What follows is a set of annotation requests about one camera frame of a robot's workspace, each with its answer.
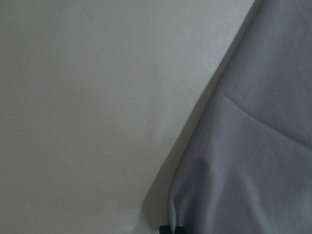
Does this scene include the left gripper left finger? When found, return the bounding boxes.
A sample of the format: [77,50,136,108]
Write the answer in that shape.
[159,225,172,234]

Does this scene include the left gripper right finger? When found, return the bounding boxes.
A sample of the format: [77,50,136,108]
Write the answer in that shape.
[174,226,184,234]

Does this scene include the dark brown t-shirt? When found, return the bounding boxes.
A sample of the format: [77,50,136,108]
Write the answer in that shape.
[141,0,312,234]

